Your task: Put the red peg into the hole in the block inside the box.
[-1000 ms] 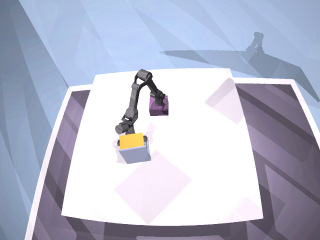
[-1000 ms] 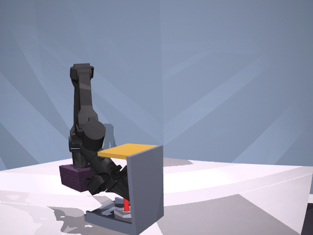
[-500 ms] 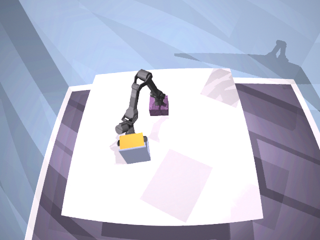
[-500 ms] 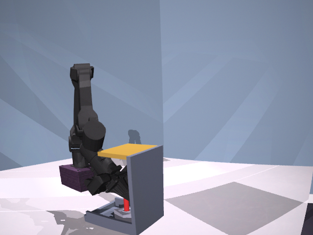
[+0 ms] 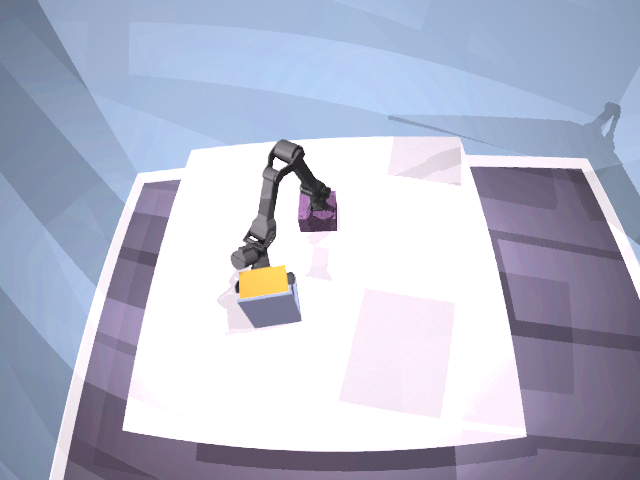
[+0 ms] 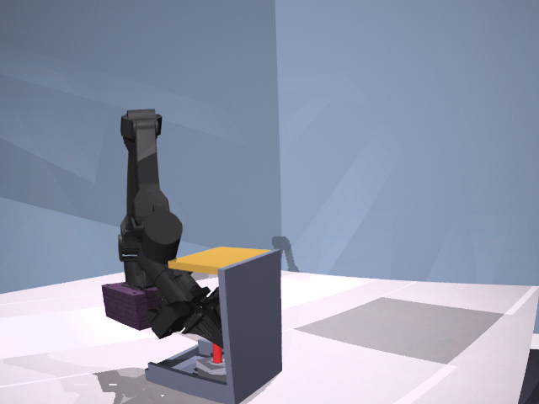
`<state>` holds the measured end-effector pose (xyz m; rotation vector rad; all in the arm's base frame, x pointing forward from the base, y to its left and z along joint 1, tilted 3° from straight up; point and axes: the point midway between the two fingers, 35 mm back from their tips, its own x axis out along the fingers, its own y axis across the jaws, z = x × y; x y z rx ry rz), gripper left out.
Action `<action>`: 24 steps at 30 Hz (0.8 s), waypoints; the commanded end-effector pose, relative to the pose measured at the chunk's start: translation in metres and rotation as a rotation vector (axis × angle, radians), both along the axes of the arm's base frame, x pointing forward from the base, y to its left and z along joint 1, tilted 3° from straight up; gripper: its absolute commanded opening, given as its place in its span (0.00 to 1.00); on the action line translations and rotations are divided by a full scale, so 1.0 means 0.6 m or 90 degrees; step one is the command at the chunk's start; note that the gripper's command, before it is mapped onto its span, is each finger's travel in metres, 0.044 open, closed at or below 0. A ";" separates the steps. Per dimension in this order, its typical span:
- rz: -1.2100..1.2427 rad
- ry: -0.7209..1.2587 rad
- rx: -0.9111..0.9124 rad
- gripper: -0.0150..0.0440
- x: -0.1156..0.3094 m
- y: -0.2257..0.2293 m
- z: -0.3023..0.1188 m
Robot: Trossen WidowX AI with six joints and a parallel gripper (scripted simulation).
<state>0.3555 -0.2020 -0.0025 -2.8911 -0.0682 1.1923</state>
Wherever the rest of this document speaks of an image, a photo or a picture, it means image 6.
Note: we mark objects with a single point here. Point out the red peg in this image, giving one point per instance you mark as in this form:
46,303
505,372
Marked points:
217,354

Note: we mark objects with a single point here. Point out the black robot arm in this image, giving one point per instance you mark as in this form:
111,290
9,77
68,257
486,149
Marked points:
150,230

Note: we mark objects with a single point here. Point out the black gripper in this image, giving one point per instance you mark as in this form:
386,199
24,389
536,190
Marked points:
186,298

